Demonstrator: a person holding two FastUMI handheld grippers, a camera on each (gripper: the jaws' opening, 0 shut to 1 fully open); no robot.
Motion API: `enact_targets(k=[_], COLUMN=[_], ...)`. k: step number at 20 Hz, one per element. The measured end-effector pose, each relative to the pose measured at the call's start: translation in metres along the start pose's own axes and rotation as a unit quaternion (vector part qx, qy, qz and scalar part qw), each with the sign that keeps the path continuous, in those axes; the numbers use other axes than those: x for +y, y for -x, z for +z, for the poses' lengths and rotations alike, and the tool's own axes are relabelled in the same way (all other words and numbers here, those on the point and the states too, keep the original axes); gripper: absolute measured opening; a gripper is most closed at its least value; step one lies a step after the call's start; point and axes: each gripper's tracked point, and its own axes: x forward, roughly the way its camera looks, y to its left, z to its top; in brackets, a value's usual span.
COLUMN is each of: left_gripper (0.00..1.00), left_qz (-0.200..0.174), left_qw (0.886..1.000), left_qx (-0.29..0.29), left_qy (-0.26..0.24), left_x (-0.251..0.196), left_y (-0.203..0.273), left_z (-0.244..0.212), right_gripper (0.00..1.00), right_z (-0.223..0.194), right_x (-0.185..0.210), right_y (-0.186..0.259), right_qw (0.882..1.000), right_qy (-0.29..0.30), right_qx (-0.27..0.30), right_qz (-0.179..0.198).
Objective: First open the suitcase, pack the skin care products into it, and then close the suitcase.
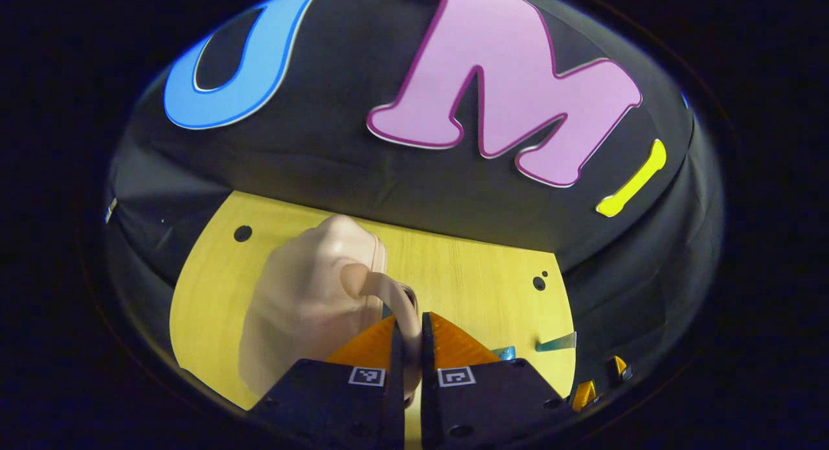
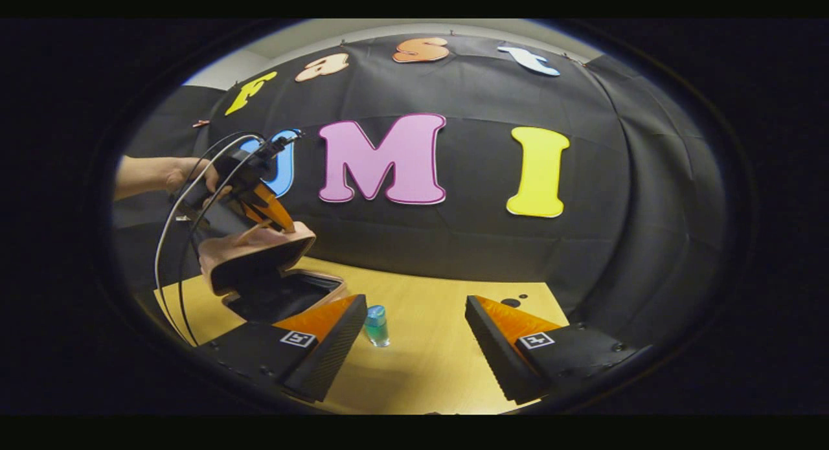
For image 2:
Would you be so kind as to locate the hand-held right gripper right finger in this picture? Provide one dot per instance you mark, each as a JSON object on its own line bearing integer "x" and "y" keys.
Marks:
{"x": 502, "y": 353}

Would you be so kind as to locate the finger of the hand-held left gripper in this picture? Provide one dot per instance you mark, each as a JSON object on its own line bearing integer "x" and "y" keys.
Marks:
{"x": 254, "y": 213}
{"x": 277, "y": 210}

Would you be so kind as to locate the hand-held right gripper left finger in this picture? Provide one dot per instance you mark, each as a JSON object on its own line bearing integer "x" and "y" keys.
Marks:
{"x": 324, "y": 366}

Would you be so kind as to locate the pink suitcase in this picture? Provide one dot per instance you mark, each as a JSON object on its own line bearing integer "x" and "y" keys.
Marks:
{"x": 256, "y": 249}

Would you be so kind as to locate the blue green bottle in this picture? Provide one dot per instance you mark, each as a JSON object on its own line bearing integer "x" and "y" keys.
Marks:
{"x": 376, "y": 324}

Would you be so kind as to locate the black backdrop cloth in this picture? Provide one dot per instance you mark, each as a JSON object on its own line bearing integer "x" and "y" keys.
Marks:
{"x": 486, "y": 249}

